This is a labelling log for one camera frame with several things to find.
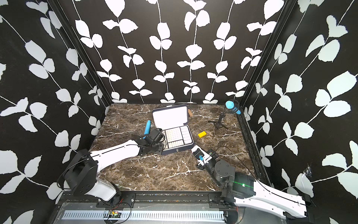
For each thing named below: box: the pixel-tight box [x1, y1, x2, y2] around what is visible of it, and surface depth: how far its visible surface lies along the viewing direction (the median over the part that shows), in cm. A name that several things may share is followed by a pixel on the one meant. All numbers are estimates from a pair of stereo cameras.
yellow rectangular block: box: [197, 131, 207, 139], surface depth 103 cm
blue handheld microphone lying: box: [142, 119, 152, 140], surface depth 106 cm
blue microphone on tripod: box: [225, 100, 242, 115], surface depth 87 cm
